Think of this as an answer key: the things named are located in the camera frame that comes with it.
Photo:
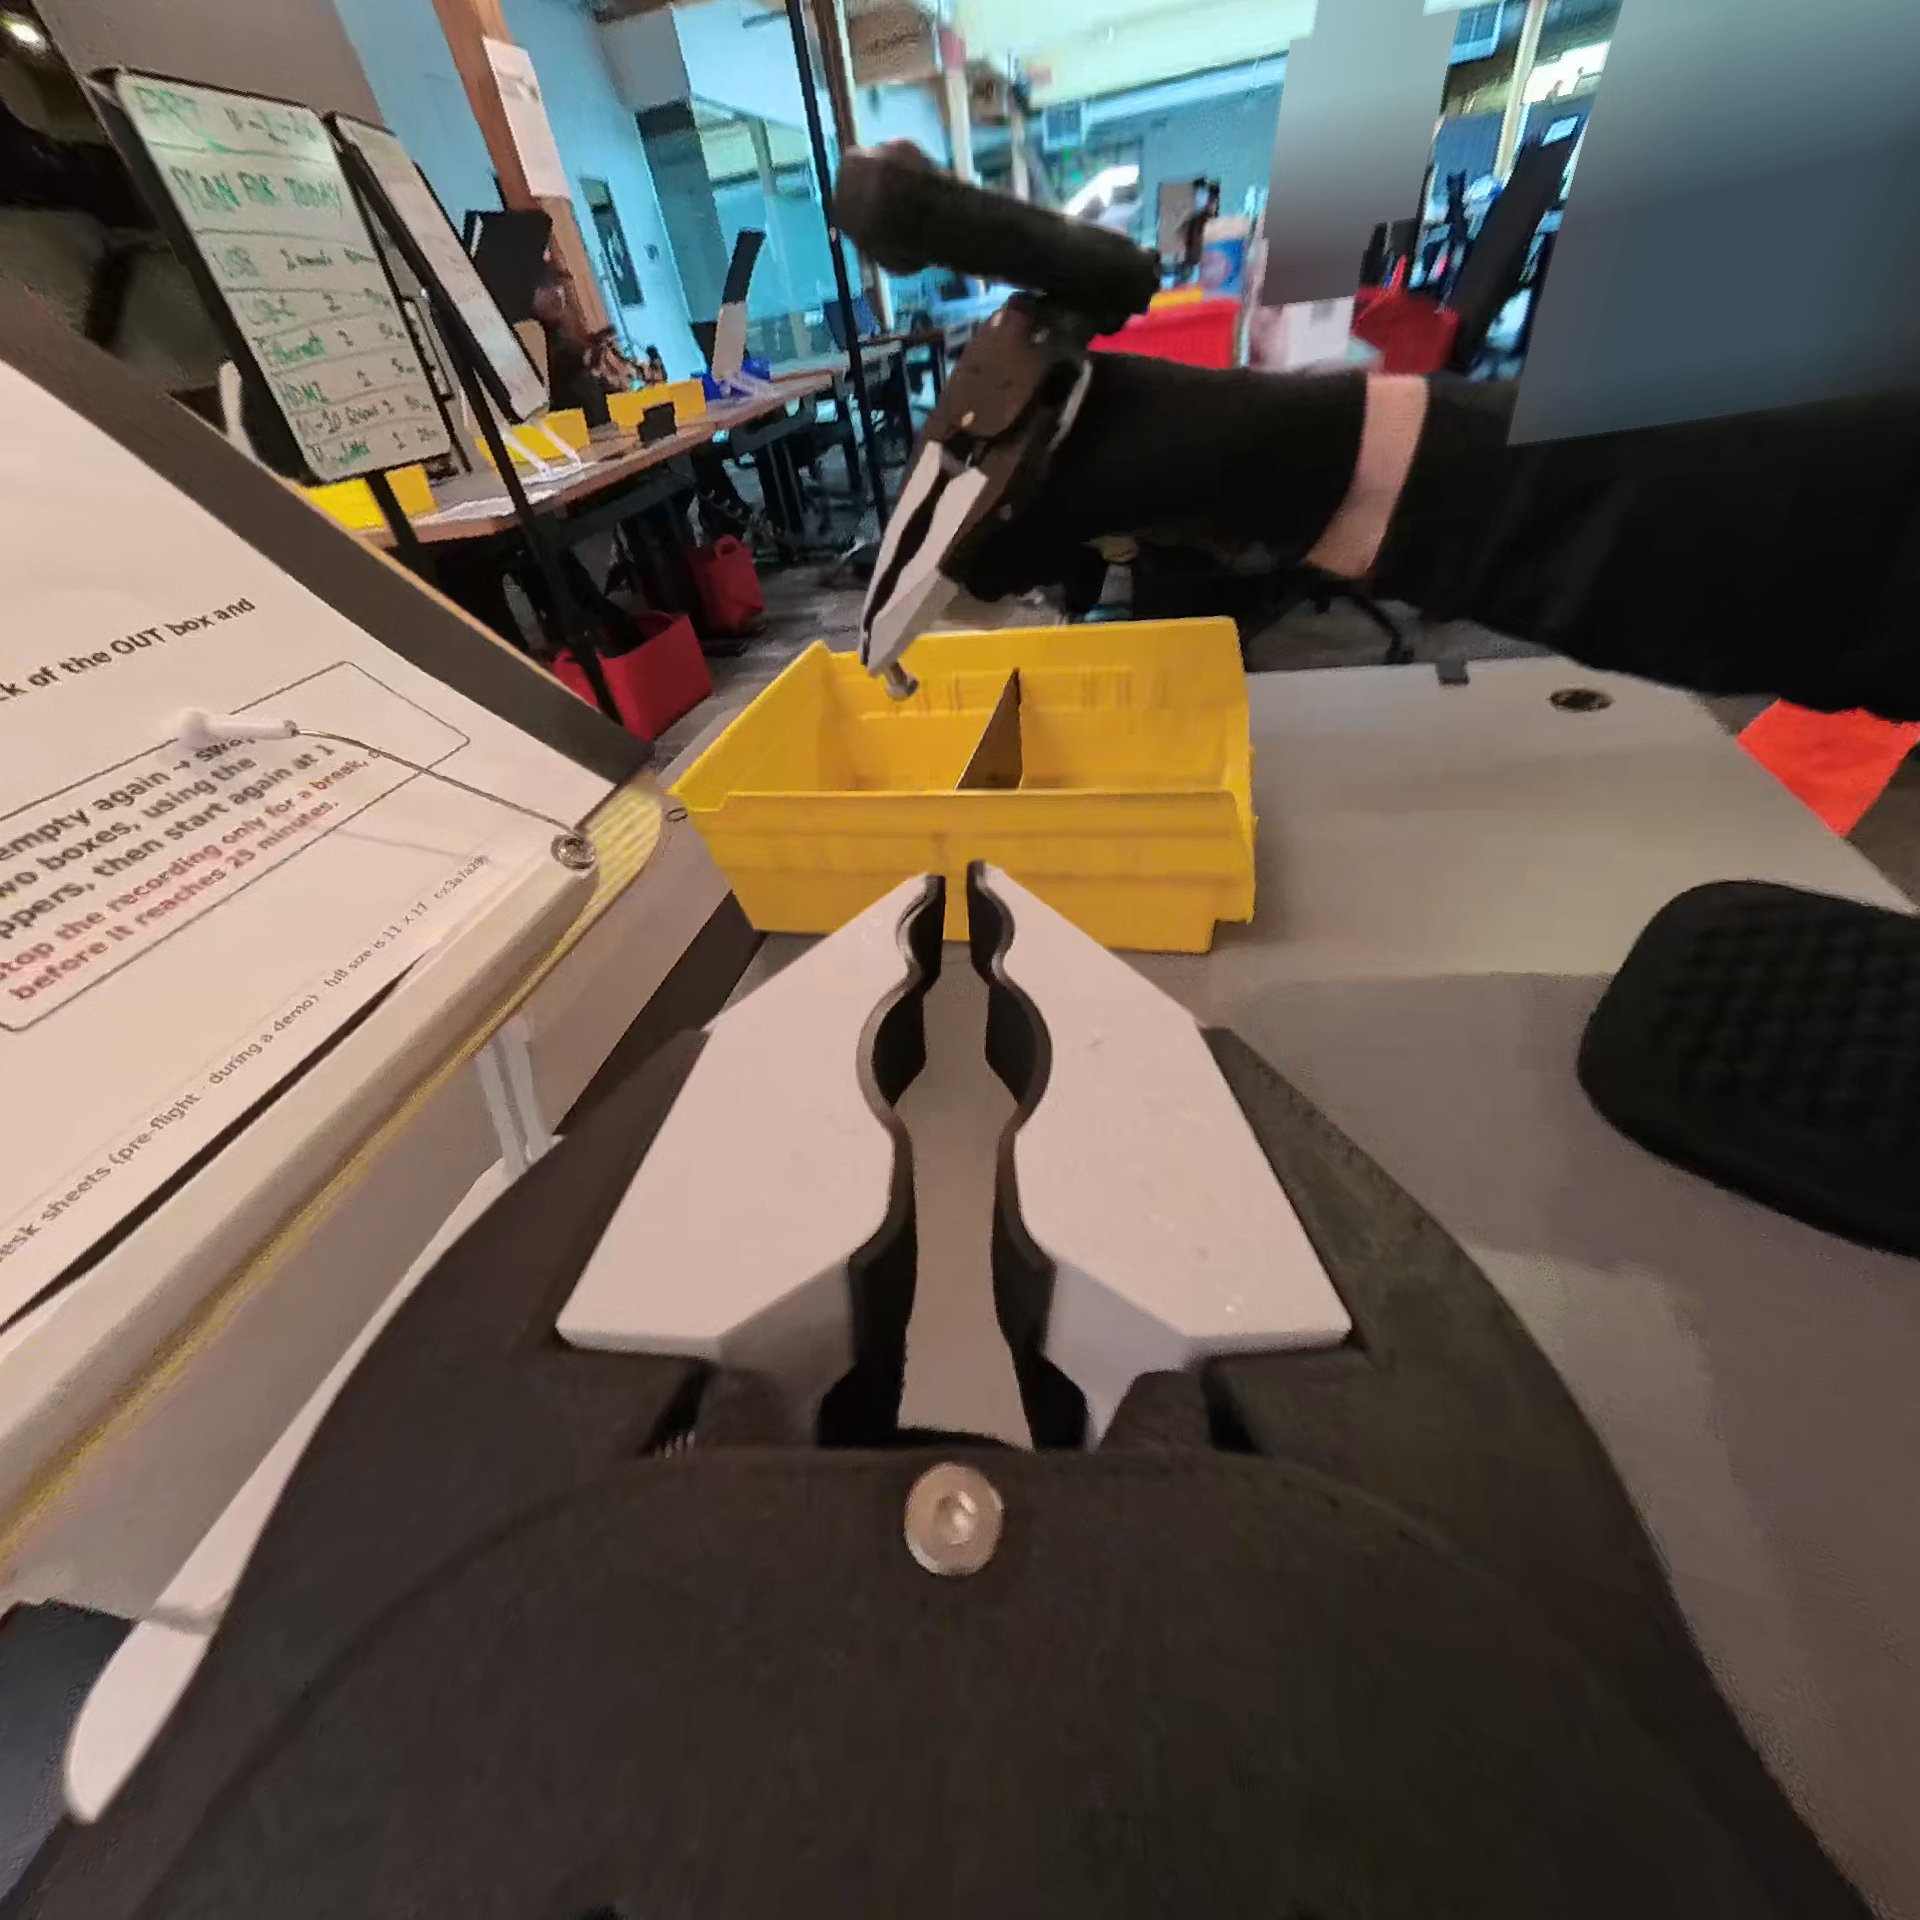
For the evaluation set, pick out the large whiteboard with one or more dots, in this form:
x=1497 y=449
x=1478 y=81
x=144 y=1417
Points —
x=287 y=300

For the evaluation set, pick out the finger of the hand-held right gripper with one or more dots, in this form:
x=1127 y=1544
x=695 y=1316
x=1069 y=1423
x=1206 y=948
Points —
x=902 y=555
x=954 y=555

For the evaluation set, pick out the printed instruction sheet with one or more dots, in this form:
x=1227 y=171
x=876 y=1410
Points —
x=151 y=630

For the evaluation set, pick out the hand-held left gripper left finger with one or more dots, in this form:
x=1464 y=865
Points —
x=721 y=1187

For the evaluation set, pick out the red canister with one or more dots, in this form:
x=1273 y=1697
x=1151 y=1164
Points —
x=726 y=585

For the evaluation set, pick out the red parts tray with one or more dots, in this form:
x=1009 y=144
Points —
x=1187 y=331

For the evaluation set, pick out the black floor lamp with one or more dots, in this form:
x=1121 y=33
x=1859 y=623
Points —
x=841 y=300

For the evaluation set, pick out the curved document stand board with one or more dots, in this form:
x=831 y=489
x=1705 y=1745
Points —
x=301 y=535

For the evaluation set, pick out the small easel board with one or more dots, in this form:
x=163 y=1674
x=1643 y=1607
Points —
x=448 y=287

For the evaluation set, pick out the wooden pillar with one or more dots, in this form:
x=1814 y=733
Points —
x=473 y=92

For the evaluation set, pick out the person's right hand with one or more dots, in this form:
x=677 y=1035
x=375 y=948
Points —
x=1199 y=449

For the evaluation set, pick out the black chair armrest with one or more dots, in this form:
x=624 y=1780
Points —
x=1756 y=1051

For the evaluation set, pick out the red tote bag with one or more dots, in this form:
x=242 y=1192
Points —
x=639 y=684

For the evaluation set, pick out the clear stand bracket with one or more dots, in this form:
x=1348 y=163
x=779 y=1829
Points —
x=511 y=1096

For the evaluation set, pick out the paper notice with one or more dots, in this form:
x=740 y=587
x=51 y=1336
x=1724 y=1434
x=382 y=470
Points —
x=525 y=119

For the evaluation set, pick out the person's right forearm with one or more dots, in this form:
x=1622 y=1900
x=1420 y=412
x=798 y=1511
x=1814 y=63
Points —
x=1650 y=555

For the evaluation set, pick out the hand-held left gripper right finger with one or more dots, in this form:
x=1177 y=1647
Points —
x=1170 y=1187

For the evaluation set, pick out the orange safety vest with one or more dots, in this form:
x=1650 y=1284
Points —
x=1830 y=760

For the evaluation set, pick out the yellow plastic bin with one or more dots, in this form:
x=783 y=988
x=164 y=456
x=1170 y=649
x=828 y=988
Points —
x=975 y=871

